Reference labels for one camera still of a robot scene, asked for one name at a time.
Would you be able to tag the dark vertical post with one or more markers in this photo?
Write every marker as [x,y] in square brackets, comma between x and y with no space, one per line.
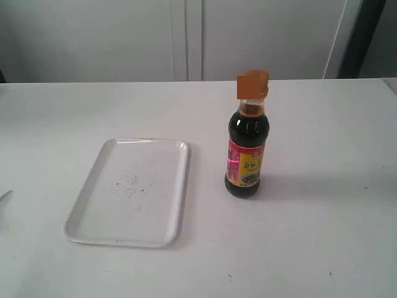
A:
[360,38]

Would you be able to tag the white plastic tray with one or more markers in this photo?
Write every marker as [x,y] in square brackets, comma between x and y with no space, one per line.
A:
[133,195]

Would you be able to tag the dark soy sauce bottle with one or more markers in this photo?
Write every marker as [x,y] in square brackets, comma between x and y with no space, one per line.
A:
[248,130]

